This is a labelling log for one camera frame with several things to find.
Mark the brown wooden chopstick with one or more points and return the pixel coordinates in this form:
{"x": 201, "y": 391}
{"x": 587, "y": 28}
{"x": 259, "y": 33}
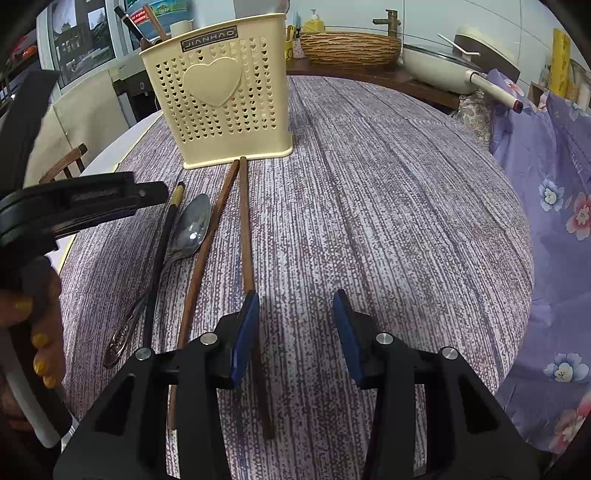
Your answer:
{"x": 203, "y": 258}
{"x": 154, "y": 23}
{"x": 247, "y": 240}

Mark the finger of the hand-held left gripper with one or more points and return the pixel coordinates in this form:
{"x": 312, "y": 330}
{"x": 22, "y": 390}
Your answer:
{"x": 115, "y": 196}

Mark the bronze faucet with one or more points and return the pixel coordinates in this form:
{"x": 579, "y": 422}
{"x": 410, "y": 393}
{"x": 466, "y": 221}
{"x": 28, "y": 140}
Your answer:
{"x": 388, "y": 21}

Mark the purple floral cloth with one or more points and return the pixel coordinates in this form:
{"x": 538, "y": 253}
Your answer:
{"x": 554, "y": 221}

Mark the yellow soap dispenser bottle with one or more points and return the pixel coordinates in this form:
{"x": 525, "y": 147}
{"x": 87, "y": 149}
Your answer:
{"x": 314, "y": 21}

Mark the yellow wrap roll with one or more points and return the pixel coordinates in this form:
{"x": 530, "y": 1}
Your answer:
{"x": 559, "y": 64}

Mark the wicker basket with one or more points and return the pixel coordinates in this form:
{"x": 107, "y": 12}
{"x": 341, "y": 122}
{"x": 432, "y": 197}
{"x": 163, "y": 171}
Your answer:
{"x": 351, "y": 48}

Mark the pale lilac tablecloth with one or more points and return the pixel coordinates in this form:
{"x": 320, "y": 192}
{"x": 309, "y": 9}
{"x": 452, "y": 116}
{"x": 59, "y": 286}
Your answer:
{"x": 122, "y": 143}

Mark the sliding glass window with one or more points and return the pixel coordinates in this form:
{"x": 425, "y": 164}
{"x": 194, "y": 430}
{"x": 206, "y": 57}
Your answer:
{"x": 78, "y": 41}

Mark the cream plastic utensil holder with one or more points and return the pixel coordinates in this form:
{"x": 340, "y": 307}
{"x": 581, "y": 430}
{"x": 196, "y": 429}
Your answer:
{"x": 217, "y": 124}

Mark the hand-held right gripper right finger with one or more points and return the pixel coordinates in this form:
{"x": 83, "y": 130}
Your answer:
{"x": 347, "y": 341}

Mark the yellow mug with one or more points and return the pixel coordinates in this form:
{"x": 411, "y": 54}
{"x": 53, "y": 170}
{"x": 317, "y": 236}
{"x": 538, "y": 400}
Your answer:
{"x": 291, "y": 44}

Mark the person's left hand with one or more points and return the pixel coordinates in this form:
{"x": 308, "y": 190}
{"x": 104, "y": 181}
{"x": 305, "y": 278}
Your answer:
{"x": 46, "y": 341}

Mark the small wooden box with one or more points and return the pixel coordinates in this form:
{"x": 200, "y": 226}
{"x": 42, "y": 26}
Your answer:
{"x": 534, "y": 93}

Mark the white pan with glass lid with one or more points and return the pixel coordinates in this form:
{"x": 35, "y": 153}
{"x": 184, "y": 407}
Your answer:
{"x": 434, "y": 69}

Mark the round wooden cushioned chair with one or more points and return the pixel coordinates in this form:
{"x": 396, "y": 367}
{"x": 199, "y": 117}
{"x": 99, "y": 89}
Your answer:
{"x": 69, "y": 159}

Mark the beige cardboard panel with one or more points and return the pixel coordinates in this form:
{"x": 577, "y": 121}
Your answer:
{"x": 87, "y": 110}

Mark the purple striped tablecloth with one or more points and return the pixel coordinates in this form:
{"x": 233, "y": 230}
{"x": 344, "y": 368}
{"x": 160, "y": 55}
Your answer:
{"x": 369, "y": 207}

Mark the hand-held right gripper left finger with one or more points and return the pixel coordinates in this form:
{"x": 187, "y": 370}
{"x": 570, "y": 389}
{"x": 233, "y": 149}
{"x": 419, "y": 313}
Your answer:
{"x": 244, "y": 339}

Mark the water dispenser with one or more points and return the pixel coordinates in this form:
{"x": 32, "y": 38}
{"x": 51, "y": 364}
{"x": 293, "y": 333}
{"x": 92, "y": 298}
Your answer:
{"x": 134, "y": 87}

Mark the large metal spoon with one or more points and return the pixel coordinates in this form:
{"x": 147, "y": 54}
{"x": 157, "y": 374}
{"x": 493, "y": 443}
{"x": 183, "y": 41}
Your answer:
{"x": 191, "y": 226}

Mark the black gold-tipped chopstick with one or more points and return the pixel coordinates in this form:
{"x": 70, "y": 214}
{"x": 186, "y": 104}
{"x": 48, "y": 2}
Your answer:
{"x": 159, "y": 258}

